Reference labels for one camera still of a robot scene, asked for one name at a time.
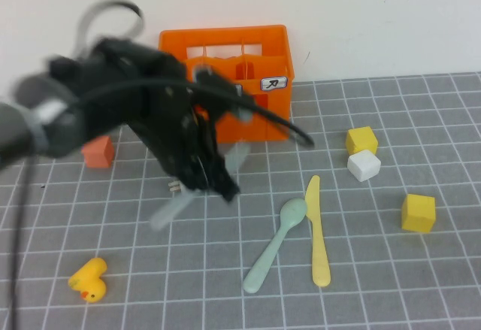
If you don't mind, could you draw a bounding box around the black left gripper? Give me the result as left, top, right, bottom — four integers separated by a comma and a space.
126, 89, 242, 204

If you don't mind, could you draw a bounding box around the grey plastic fork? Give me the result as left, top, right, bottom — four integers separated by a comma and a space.
149, 142, 252, 232

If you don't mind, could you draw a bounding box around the pale green plastic spoon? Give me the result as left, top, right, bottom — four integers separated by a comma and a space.
243, 197, 309, 294

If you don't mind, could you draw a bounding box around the yellow plastic knife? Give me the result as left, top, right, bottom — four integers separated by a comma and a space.
304, 174, 332, 288

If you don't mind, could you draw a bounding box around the orange plastic cutlery holder crate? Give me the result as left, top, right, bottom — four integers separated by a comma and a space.
157, 24, 294, 144

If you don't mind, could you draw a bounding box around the salmon pink foam cube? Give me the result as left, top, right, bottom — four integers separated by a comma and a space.
81, 135, 115, 169

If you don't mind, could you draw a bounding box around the white label knife character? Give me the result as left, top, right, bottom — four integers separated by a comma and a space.
260, 77, 289, 92

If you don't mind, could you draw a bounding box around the yellow rubber duck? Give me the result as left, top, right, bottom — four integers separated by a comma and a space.
68, 256, 108, 304

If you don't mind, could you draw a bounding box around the white foam cube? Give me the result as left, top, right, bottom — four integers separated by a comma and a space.
346, 149, 382, 183

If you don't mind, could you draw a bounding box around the yellow foam cube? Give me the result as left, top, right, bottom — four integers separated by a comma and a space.
401, 193, 437, 233
345, 126, 379, 156

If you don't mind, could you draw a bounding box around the white zip tie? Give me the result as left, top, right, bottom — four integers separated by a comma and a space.
26, 114, 52, 154

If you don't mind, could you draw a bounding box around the grey grid tablecloth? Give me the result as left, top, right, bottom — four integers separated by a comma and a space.
0, 72, 481, 330

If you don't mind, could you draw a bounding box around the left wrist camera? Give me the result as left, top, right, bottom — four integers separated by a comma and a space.
193, 65, 256, 123

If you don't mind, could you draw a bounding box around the thick black left camera cable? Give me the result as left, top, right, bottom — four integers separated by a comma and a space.
7, 0, 316, 330

